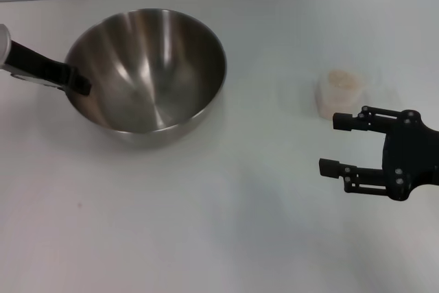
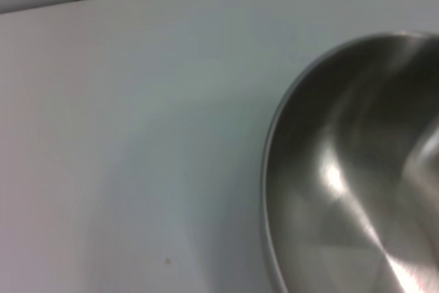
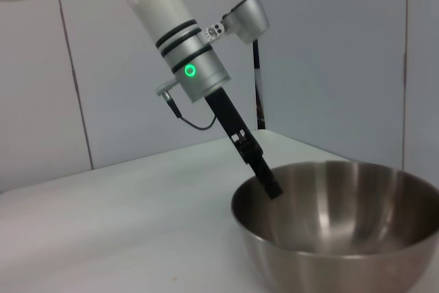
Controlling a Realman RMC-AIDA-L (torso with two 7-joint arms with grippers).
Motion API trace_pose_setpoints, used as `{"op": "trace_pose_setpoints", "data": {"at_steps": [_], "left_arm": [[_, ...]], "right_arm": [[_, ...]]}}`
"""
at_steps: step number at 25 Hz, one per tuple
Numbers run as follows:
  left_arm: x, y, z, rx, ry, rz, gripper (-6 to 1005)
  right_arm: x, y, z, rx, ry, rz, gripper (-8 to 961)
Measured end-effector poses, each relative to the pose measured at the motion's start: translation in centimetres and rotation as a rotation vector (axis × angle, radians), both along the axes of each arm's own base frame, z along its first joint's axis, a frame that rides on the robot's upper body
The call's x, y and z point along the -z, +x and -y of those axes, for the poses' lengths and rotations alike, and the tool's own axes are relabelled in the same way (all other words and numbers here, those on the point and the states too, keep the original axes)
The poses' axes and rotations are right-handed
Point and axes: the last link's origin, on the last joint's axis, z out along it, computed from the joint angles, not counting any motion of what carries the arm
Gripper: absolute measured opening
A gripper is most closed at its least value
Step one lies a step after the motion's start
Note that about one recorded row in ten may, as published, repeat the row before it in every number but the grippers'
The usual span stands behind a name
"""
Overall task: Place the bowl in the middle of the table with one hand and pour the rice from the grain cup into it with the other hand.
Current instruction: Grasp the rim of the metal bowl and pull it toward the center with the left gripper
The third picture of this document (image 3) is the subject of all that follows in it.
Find left gripper cable with plug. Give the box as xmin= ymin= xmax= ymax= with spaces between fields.
xmin=154 ymin=79 xmax=217 ymax=132

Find black hanging cable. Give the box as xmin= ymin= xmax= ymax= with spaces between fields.
xmin=247 ymin=0 xmax=268 ymax=132

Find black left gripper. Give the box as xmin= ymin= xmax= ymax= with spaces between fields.
xmin=204 ymin=87 xmax=284 ymax=201

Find stainless steel mixing bowl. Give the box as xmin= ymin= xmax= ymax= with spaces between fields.
xmin=230 ymin=160 xmax=439 ymax=293

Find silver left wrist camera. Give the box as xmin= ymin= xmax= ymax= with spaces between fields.
xmin=204 ymin=0 xmax=270 ymax=45

